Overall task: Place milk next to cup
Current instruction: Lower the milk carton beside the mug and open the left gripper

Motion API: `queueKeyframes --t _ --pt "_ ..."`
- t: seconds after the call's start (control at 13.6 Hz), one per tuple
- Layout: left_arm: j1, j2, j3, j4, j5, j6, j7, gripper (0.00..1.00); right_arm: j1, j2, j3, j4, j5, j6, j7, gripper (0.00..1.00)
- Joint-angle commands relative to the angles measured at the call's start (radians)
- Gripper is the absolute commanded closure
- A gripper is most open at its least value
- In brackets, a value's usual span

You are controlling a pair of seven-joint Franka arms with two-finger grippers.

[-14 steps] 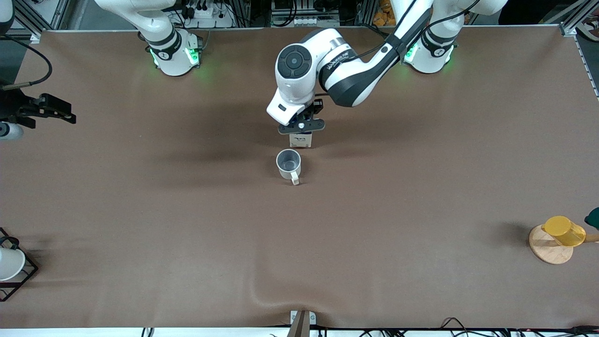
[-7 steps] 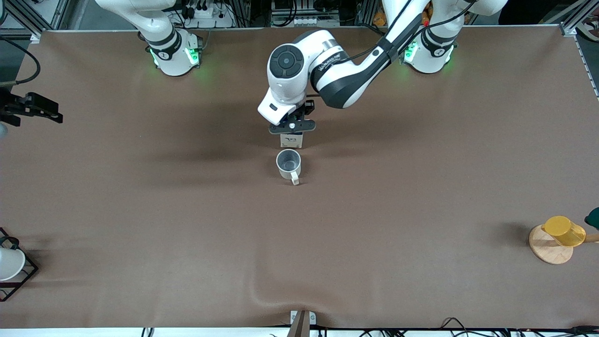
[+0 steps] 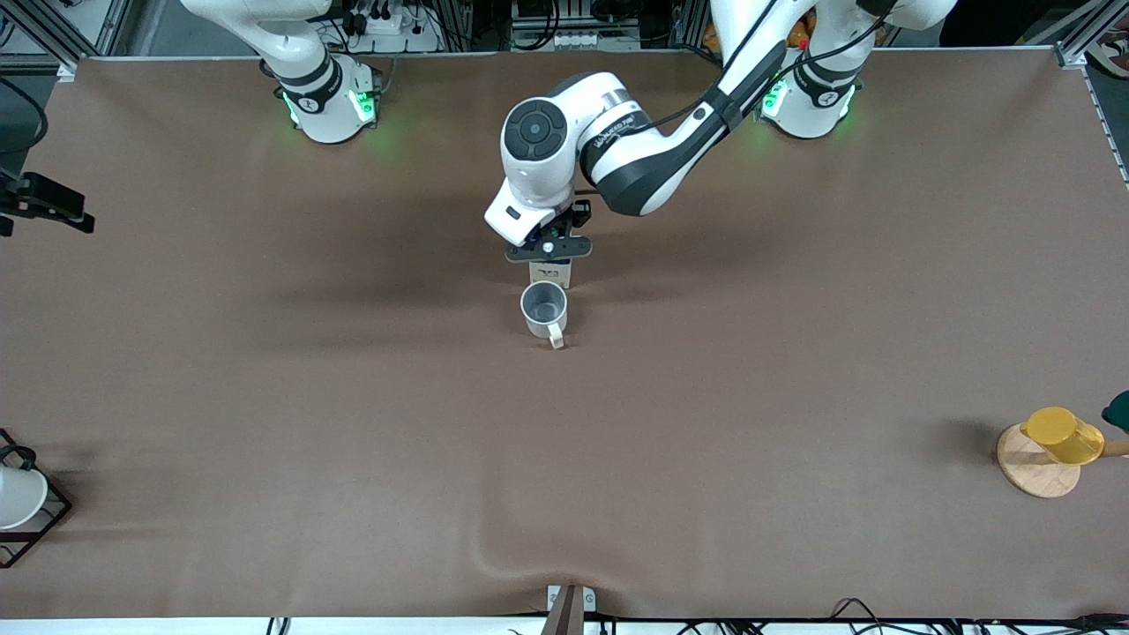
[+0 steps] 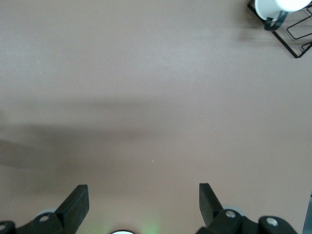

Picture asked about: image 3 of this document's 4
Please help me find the wooden mug tree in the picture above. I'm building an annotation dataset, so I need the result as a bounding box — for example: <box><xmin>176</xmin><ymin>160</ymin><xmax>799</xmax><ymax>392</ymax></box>
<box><xmin>997</xmin><ymin>422</ymin><xmax>1129</xmax><ymax>499</ymax></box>

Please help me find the white mug black handle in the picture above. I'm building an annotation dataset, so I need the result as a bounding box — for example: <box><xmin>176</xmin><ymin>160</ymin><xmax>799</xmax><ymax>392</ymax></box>
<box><xmin>0</xmin><ymin>445</ymin><xmax>49</xmax><ymax>530</ymax></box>

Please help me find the black wire rack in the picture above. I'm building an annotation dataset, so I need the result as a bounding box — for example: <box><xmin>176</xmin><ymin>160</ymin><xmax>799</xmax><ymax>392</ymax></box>
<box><xmin>0</xmin><ymin>428</ymin><xmax>73</xmax><ymax>570</ymax></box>

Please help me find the metal table clamp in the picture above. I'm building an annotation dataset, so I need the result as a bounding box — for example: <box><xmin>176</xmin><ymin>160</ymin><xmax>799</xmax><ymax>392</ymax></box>
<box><xmin>542</xmin><ymin>585</ymin><xmax>597</xmax><ymax>635</ymax></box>

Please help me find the aluminium frame profile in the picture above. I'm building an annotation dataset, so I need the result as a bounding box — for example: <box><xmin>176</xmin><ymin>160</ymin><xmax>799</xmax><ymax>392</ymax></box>
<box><xmin>1054</xmin><ymin>0</ymin><xmax>1129</xmax><ymax>186</ymax></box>
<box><xmin>0</xmin><ymin>0</ymin><xmax>133</xmax><ymax>82</ymax></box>

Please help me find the orange snack bag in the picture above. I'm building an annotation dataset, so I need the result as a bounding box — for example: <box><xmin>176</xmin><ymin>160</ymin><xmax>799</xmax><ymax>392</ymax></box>
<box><xmin>703</xmin><ymin>13</ymin><xmax>814</xmax><ymax>51</ymax></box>

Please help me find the white power strip with plugs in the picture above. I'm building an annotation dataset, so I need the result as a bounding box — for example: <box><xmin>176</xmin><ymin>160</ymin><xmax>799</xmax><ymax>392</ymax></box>
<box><xmin>342</xmin><ymin>4</ymin><xmax>435</xmax><ymax>38</ymax></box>

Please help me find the grey mug cream handle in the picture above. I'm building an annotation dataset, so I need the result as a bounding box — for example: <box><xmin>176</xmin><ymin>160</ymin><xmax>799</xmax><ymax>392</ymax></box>
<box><xmin>520</xmin><ymin>280</ymin><xmax>570</xmax><ymax>350</ymax></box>

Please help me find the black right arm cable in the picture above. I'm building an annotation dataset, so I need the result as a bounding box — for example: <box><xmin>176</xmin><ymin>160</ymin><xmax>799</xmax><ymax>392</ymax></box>
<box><xmin>0</xmin><ymin>78</ymin><xmax>49</xmax><ymax>177</ymax></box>

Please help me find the yellow plastic cup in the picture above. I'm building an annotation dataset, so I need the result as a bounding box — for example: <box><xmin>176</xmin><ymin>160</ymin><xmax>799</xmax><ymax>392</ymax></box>
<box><xmin>1021</xmin><ymin>406</ymin><xmax>1105</xmax><ymax>466</ymax></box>

